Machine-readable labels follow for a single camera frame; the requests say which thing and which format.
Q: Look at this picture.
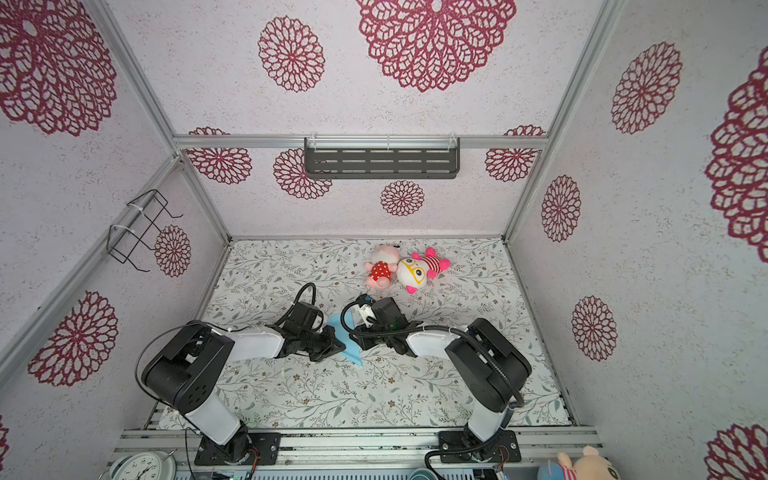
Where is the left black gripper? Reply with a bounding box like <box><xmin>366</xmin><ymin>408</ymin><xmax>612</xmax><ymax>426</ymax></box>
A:
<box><xmin>301</xmin><ymin>324</ymin><xmax>346</xmax><ymax>362</ymax></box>

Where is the light blue paper sheet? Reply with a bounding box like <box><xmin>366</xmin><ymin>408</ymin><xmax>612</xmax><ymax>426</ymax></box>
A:
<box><xmin>327</xmin><ymin>313</ymin><xmax>363</xmax><ymax>367</ymax></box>

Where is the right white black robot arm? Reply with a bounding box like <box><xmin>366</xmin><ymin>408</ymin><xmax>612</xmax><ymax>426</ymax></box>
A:
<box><xmin>340</xmin><ymin>294</ymin><xmax>532</xmax><ymax>444</ymax></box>

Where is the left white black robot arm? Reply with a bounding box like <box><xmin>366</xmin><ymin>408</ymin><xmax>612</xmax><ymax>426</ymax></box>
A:
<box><xmin>138</xmin><ymin>302</ymin><xmax>345</xmax><ymax>447</ymax></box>

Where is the yellow face plush doll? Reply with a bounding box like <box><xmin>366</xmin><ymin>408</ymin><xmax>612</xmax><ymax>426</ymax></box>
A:
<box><xmin>396</xmin><ymin>247</ymin><xmax>451</xmax><ymax>294</ymax></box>

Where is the floral patterned table mat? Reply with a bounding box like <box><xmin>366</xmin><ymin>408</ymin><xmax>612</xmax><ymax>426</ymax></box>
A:
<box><xmin>204</xmin><ymin>238</ymin><xmax>571</xmax><ymax>429</ymax></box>

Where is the pink plush doll red dress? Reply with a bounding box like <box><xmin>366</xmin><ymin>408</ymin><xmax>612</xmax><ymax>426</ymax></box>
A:
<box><xmin>365</xmin><ymin>245</ymin><xmax>400</xmax><ymax>289</ymax></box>

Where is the teal round cup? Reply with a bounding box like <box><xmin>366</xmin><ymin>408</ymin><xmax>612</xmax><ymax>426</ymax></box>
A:
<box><xmin>408</xmin><ymin>468</ymin><xmax>438</xmax><ymax>480</ymax></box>

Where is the white analog clock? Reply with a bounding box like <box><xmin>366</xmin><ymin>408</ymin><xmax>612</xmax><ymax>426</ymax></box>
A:
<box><xmin>109</xmin><ymin>451</ymin><xmax>176</xmax><ymax>480</ymax></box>

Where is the blue plush toy foreground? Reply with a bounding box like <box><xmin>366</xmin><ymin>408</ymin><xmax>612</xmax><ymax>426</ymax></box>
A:
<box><xmin>536</xmin><ymin>460</ymin><xmax>569</xmax><ymax>480</ymax></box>

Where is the pink plush toy foreground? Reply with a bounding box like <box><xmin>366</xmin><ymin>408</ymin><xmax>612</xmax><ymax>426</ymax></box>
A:
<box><xmin>557</xmin><ymin>446</ymin><xmax>621</xmax><ymax>480</ymax></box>

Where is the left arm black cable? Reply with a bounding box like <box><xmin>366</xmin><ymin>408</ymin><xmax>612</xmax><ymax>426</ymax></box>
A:
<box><xmin>287</xmin><ymin>282</ymin><xmax>318</xmax><ymax>313</ymax></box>

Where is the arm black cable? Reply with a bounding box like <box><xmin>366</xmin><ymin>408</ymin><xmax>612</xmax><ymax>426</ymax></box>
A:
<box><xmin>287</xmin><ymin>282</ymin><xmax>318</xmax><ymax>313</ymax></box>
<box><xmin>340</xmin><ymin>293</ymin><xmax>526</xmax><ymax>480</ymax></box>

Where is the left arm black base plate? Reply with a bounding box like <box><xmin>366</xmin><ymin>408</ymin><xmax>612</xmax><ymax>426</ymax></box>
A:
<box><xmin>193</xmin><ymin>432</ymin><xmax>282</xmax><ymax>466</ymax></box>

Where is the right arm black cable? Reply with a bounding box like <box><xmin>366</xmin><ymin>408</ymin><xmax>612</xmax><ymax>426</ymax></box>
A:
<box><xmin>340</xmin><ymin>293</ymin><xmax>526</xmax><ymax>480</ymax></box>

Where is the grey slotted wall shelf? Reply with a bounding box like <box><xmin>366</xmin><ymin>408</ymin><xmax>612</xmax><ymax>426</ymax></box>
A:
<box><xmin>304</xmin><ymin>137</ymin><xmax>461</xmax><ymax>180</ymax></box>

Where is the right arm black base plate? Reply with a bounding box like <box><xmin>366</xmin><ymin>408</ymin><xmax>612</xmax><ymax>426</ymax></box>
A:
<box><xmin>438</xmin><ymin>429</ymin><xmax>521</xmax><ymax>464</ymax></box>

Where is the black wire wall rack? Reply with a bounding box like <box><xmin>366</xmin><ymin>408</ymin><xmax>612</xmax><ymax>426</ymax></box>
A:
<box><xmin>105</xmin><ymin>188</ymin><xmax>183</xmax><ymax>273</ymax></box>

